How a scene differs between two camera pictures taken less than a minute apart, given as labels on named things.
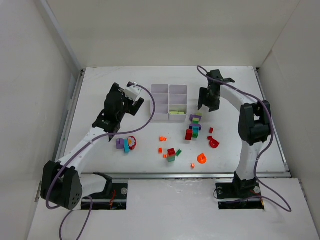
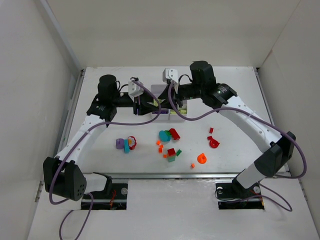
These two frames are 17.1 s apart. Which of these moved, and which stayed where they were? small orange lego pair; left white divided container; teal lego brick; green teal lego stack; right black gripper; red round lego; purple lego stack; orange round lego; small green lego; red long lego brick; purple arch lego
Moved: small orange lego pair; purple lego stack; red long lego brick; right black gripper
Stayed: red round lego; green teal lego stack; small green lego; purple arch lego; teal lego brick; left white divided container; orange round lego
